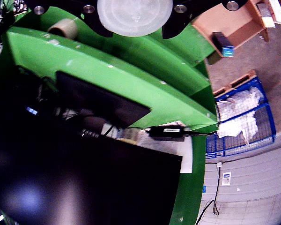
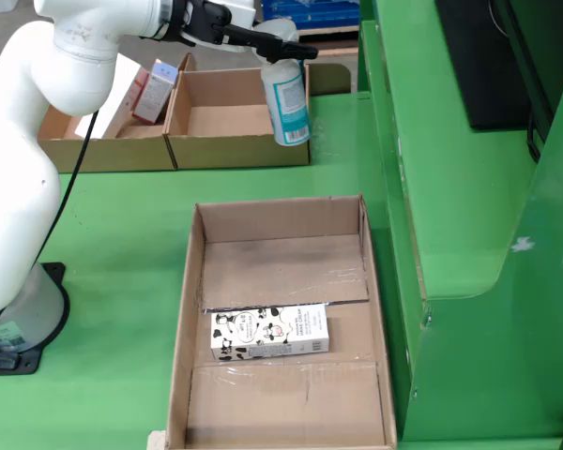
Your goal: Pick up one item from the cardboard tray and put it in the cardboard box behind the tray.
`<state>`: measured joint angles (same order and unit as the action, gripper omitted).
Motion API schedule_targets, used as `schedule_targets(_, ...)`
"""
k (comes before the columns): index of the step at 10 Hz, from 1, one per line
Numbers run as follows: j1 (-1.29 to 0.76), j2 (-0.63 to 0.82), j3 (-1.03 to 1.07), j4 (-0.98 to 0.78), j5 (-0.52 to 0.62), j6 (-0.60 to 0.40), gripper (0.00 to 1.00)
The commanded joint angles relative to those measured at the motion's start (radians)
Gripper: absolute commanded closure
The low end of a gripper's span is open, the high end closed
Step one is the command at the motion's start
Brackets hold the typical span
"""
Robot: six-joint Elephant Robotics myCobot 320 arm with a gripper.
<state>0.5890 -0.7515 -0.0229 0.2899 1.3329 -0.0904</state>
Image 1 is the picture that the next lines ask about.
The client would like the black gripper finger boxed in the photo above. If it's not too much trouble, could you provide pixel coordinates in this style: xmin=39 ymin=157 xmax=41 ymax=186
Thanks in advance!
xmin=25 ymin=0 xmax=113 ymax=38
xmin=161 ymin=0 xmax=248 ymax=39

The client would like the translucent white suction cup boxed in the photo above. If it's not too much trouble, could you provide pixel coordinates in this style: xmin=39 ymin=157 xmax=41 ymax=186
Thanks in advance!
xmin=97 ymin=0 xmax=173 ymax=38

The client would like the cardboard box with green flap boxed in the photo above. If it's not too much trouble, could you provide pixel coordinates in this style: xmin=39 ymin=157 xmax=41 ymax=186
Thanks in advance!
xmin=192 ymin=0 xmax=270 ymax=57

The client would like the clear packing tape roll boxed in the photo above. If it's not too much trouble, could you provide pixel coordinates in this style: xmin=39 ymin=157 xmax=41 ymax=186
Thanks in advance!
xmin=47 ymin=18 xmax=79 ymax=38

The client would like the dark blue carton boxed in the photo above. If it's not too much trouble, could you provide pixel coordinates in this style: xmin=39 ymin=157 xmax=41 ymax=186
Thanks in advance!
xmin=212 ymin=31 xmax=235 ymax=58

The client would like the cow print carton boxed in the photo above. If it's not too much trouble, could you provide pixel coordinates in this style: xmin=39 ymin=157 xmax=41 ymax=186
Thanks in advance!
xmin=13 ymin=0 xmax=28 ymax=15

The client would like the green metal shelf unit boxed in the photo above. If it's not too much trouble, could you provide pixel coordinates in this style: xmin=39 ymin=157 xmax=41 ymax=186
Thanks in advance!
xmin=0 ymin=7 xmax=218 ymax=225

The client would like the carton with lavender lid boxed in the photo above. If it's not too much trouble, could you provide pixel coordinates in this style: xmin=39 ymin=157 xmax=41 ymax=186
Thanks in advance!
xmin=256 ymin=2 xmax=276 ymax=29

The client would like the wooden pallet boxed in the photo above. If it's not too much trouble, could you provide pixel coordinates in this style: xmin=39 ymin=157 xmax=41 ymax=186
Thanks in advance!
xmin=213 ymin=70 xmax=258 ymax=98

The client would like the large white carton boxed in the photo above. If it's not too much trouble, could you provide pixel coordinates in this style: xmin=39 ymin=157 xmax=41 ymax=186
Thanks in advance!
xmin=269 ymin=0 xmax=281 ymax=25

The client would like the black monitor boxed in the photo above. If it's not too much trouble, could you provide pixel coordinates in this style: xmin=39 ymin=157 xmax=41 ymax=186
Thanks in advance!
xmin=56 ymin=70 xmax=152 ymax=129

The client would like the white plastic film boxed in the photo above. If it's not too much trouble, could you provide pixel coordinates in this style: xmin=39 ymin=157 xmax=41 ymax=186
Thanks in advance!
xmin=216 ymin=86 xmax=265 ymax=145

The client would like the black power adapter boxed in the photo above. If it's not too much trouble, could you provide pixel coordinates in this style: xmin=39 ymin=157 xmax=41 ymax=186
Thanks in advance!
xmin=149 ymin=126 xmax=186 ymax=142

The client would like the white paper sheet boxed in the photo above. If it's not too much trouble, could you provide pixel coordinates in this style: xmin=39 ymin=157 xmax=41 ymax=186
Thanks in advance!
xmin=179 ymin=135 xmax=193 ymax=174

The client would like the large black screen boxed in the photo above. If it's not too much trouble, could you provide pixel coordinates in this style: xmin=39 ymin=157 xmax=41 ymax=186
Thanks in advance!
xmin=0 ymin=131 xmax=183 ymax=225

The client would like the thick black power cable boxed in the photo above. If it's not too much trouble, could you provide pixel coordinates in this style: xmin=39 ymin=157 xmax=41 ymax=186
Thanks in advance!
xmin=184 ymin=130 xmax=216 ymax=137

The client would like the blue wire mesh crate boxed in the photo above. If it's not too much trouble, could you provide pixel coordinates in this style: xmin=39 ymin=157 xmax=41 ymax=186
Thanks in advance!
xmin=206 ymin=77 xmax=277 ymax=159

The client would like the white wall notice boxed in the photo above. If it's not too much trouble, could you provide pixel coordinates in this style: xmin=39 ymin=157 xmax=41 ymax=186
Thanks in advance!
xmin=222 ymin=172 xmax=232 ymax=186

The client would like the black wall cable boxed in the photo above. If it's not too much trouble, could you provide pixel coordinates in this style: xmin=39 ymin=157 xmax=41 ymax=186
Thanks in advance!
xmin=196 ymin=164 xmax=221 ymax=225

